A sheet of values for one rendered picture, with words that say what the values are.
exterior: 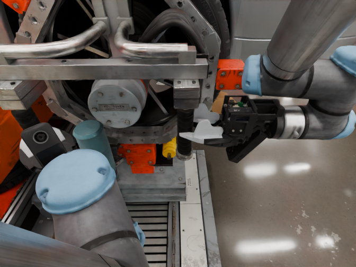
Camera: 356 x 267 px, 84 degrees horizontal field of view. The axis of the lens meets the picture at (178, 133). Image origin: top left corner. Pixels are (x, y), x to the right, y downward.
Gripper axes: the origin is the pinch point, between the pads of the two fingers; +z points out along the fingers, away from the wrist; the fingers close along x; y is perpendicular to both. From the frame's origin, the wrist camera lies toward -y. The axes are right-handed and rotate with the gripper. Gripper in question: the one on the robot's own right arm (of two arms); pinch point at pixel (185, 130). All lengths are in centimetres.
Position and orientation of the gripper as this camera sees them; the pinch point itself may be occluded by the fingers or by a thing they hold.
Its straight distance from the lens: 45.1
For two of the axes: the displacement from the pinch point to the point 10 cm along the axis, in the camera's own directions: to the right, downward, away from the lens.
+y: 0.0, -7.4, -6.8
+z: -10.0, 0.1, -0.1
